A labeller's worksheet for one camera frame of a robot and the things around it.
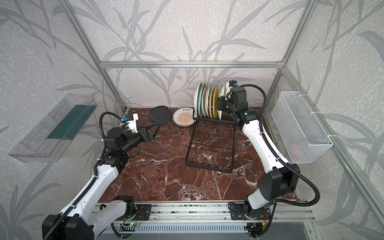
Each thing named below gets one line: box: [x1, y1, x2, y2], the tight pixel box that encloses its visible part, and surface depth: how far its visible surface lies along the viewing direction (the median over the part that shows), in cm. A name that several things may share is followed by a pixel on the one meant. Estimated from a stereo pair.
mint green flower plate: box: [197, 82, 203, 118], surface depth 77 cm
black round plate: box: [149, 105, 172, 124], surface depth 117 cm
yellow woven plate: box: [213, 88, 220, 119], surface depth 79 cm
